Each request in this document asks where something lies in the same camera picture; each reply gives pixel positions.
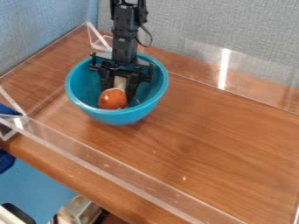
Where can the clear acrylic corner bracket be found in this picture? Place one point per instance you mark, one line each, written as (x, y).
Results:
(98, 42)

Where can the clear acrylic front barrier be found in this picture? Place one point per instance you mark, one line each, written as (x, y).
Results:
(150, 189)

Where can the blue plastic bowl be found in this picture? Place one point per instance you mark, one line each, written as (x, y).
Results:
(82, 91)

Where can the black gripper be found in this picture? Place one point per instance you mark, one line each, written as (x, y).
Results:
(109, 68)

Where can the brown cap toy mushroom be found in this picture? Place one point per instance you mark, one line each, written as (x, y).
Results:
(113, 97)

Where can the clear acrylic back barrier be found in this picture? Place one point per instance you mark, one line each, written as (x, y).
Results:
(247, 37)

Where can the grey metal frame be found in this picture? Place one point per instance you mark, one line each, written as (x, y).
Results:
(78, 211)

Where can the black and white object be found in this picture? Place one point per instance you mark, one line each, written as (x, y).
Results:
(10, 215)

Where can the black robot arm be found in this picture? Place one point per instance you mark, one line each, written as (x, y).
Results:
(128, 17)

